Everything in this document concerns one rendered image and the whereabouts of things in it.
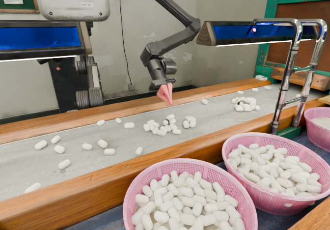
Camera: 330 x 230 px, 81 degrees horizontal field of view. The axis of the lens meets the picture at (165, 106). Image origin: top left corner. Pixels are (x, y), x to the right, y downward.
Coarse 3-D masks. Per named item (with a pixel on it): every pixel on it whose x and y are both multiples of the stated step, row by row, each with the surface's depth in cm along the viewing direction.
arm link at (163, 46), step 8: (192, 24) 101; (184, 32) 99; (192, 32) 102; (160, 40) 87; (168, 40) 90; (176, 40) 93; (184, 40) 98; (144, 48) 80; (160, 48) 83; (168, 48) 88; (144, 56) 81
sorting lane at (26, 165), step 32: (224, 96) 105; (256, 96) 105; (288, 96) 105; (96, 128) 73; (192, 128) 73; (0, 160) 56; (32, 160) 56; (64, 160) 56; (96, 160) 56; (0, 192) 46
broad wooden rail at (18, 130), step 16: (240, 80) 125; (256, 80) 125; (176, 96) 98; (192, 96) 99; (208, 96) 102; (80, 112) 81; (96, 112) 81; (112, 112) 81; (128, 112) 83; (144, 112) 86; (0, 128) 68; (16, 128) 68; (32, 128) 68; (48, 128) 70; (64, 128) 72
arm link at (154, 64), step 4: (152, 60) 78; (156, 60) 79; (160, 60) 81; (148, 64) 78; (152, 64) 78; (156, 64) 77; (160, 64) 79; (164, 64) 81; (148, 68) 79; (152, 68) 77; (156, 68) 77; (160, 68) 78; (164, 68) 81
